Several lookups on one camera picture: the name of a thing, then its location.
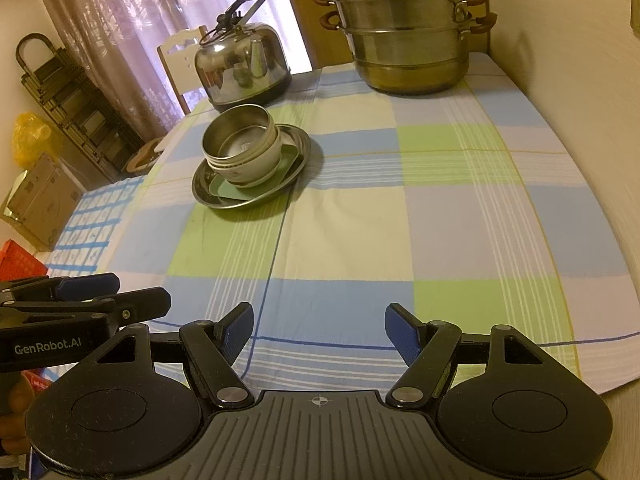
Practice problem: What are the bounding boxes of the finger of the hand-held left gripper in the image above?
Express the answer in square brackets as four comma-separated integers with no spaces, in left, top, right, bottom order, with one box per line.
[0,287,172,335]
[0,272,121,305]

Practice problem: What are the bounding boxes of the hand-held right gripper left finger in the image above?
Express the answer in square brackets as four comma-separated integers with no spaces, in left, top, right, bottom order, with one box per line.
[94,301,257,411]

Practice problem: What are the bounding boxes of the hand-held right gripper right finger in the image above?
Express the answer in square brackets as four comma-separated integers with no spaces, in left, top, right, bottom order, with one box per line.
[384,302,546,411]

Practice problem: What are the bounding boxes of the green square plate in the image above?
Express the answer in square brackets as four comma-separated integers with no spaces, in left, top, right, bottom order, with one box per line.
[207,144,306,200]

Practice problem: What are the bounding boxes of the cream plastic bowls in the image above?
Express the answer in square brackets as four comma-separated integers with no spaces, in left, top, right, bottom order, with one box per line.
[202,121,280,171]

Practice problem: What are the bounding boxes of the white floral ceramic bowl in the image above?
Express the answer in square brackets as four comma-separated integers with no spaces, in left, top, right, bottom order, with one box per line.
[205,127,284,187]

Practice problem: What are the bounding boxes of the stainless steel bowl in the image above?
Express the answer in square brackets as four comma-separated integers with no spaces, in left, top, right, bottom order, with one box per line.
[201,104,273,161]

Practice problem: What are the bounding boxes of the stainless steel plate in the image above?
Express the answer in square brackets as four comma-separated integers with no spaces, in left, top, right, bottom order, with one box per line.
[192,123,312,209]

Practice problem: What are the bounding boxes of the person's left hand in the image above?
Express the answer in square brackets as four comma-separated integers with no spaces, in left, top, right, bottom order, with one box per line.
[0,370,38,456]

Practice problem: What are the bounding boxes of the blue white gingham cloth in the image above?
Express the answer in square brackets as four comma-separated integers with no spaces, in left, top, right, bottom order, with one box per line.
[47,176,146,273]

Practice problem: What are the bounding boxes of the red plastic crate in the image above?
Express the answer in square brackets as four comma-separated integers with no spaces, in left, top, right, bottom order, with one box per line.
[0,239,51,281]

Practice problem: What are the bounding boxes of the cardboard box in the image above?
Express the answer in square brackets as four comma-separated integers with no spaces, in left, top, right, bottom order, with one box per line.
[0,152,86,251]

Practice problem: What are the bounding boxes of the checked pastel tablecloth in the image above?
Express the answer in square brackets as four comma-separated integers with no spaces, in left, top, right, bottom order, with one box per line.
[45,50,640,396]

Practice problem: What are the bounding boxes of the brown wooden stool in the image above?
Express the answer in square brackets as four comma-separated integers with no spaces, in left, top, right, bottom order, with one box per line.
[122,137,168,176]

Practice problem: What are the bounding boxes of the yellow plastic bag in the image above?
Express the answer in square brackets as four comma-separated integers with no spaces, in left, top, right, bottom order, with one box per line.
[11,112,63,168]

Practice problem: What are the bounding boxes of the dark folding metal rack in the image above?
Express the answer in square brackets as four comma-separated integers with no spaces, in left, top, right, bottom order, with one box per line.
[15,32,146,186]

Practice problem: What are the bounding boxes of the white wooden chair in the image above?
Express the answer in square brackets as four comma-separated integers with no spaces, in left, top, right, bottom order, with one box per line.
[156,25,211,116]

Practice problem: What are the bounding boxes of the stainless steel kettle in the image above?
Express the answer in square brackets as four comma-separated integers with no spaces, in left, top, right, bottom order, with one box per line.
[194,0,292,113]

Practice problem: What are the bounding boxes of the patterned sheer curtain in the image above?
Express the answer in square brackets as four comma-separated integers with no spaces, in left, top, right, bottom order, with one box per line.
[30,0,313,138]

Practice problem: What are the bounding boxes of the stainless steel steamer pot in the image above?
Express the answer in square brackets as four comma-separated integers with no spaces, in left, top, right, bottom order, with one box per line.
[314,0,499,95]

